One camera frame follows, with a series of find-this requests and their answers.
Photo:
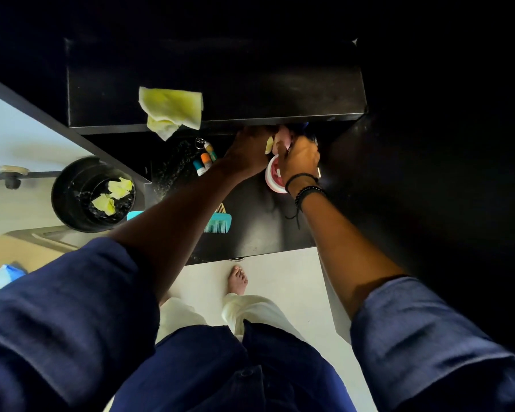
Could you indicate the person's right foot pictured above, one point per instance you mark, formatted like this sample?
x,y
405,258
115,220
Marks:
x,y
237,281

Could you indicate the black shelf board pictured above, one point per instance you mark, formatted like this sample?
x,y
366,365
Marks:
x,y
262,81

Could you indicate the person's right hand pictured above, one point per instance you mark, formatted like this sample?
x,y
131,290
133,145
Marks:
x,y
300,160

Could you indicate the yellow makeup sponge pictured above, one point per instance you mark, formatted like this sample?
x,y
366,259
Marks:
x,y
269,145

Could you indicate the person's right forearm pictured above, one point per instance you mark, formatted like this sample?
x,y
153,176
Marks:
x,y
352,261

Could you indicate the person's left forearm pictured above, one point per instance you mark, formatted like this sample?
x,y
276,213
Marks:
x,y
176,227

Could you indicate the white cabinet door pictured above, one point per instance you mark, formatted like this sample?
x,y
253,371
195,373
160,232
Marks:
x,y
17,137

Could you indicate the blue wipes packet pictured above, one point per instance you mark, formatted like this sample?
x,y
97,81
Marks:
x,y
0,278

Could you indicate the teal comb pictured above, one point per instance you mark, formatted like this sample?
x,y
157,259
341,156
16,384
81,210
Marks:
x,y
218,223

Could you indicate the crumpled yellow wipe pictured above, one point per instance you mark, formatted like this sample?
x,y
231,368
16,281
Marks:
x,y
104,204
119,188

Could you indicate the small green bottle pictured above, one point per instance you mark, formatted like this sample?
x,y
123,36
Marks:
x,y
210,151

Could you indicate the orange lip balm stick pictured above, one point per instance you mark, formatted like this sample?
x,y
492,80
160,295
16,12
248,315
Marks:
x,y
206,160

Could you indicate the red cream jar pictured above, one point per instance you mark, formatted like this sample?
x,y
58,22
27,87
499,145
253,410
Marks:
x,y
273,175

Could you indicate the black waste bin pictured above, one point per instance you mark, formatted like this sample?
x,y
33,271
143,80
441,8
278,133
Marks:
x,y
75,188

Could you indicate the beige plastic stool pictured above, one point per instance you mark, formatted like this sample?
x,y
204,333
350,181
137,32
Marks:
x,y
34,244

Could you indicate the white tube with teal cap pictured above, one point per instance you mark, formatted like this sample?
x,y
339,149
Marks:
x,y
199,168

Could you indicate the navy blue shirt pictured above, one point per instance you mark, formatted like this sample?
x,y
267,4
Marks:
x,y
219,369

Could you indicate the yellow cleaning wipe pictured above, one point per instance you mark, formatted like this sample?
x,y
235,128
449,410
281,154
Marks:
x,y
171,107

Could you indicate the black cabinet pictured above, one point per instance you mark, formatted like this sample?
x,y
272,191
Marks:
x,y
433,167

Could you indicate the person's left hand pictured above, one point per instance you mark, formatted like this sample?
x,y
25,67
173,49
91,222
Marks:
x,y
249,152

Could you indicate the pink makeup sponge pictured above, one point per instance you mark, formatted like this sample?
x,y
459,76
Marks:
x,y
283,137

